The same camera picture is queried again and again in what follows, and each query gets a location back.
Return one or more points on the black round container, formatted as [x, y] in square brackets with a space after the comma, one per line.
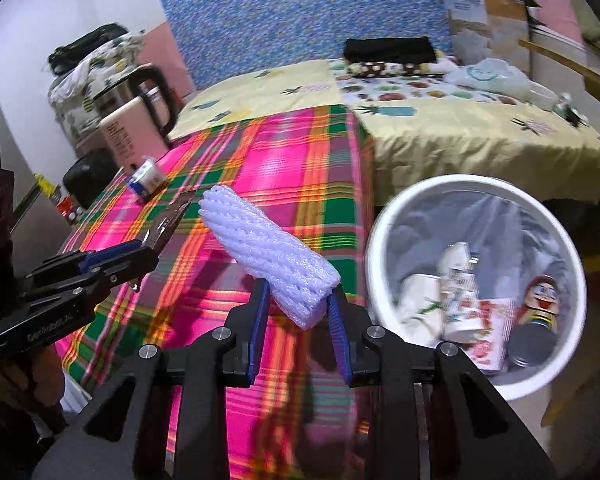
[90, 180]

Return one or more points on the white plastic bag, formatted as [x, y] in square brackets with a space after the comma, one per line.
[485, 77]

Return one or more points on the small white blue box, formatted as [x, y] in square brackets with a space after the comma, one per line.
[147, 178]

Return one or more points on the white foam net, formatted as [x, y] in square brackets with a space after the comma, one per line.
[270, 255]

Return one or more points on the dark foil wrapper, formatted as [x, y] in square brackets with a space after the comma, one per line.
[167, 222]

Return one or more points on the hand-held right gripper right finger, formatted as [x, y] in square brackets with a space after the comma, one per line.
[340, 335]

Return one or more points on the printed cardboard box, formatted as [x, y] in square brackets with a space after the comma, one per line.
[472, 15]

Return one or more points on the black bag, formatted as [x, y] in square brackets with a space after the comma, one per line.
[87, 45]

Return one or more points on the black folded clothes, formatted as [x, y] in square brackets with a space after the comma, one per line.
[387, 50]

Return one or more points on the grey bin liner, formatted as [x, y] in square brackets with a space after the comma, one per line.
[520, 230]

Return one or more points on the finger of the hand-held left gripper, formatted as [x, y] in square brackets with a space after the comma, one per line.
[130, 267]
[112, 255]

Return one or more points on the person's left hand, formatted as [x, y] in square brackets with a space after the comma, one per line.
[50, 377]

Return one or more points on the brown polka dot cloth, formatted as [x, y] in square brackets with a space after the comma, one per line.
[395, 69]

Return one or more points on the pink plaid tablecloth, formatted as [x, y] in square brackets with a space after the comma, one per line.
[280, 160]

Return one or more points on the wooden chair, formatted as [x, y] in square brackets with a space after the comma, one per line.
[570, 62]

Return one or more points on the red white snack packet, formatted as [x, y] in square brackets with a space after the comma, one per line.
[490, 335]

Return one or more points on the small clear bottle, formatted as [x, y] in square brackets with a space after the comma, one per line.
[563, 102]

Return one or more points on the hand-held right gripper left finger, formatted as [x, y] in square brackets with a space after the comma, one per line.
[257, 330]

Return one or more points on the pink white carton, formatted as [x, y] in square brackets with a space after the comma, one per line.
[460, 290]

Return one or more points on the blue patterned mattress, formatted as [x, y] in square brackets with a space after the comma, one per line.
[305, 15]

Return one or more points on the white round waste bin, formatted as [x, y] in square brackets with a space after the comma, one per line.
[380, 260]

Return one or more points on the fruit print sheet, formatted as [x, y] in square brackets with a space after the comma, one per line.
[405, 91]

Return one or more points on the yellow pineapple bed sheet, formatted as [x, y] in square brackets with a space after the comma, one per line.
[455, 145]

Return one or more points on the white paper bag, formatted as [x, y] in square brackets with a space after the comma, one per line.
[422, 310]

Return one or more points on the cartoon face can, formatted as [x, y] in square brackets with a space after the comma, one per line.
[535, 320]

